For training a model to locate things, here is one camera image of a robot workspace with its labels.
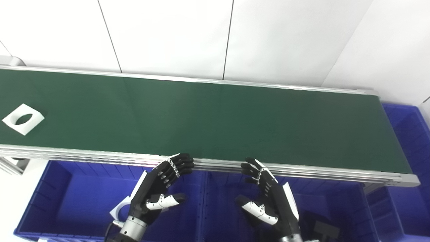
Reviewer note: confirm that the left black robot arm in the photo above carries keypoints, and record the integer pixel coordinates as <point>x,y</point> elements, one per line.
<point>132,230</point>

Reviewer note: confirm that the black block part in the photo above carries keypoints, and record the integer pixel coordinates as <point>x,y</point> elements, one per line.
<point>322,230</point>

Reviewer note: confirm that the aluminium conveyor leg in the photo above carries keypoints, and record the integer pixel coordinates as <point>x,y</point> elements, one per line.
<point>13,166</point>
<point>371,188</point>

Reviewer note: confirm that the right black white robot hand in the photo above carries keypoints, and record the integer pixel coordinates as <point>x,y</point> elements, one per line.
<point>275,205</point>

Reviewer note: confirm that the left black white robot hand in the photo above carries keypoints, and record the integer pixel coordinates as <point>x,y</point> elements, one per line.
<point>151,188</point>

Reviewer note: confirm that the green conveyor belt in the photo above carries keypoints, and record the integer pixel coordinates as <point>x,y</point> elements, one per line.
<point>302,169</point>
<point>208,124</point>

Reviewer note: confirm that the blue plastic bin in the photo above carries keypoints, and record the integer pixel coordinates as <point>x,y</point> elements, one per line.
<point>410,174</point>
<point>221,218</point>
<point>77,201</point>

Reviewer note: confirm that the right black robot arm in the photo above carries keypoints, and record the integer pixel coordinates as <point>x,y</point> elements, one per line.
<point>290,238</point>

